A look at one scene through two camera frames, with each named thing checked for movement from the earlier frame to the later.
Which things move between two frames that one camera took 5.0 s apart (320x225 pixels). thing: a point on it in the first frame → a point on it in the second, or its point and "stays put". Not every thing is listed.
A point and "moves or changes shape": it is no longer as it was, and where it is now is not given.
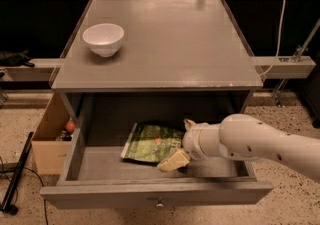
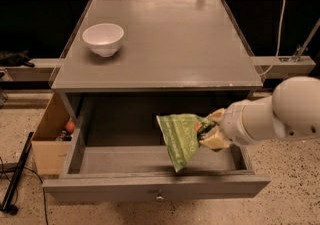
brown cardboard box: (50, 154) stays put
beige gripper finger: (188, 123) → (217, 116)
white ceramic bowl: (104, 39) stays put
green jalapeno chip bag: (151, 143) moves or changes shape
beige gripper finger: (175, 161) → (215, 139)
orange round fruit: (70, 126) stays put
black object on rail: (15, 59) stays put
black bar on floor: (10, 208) stays put
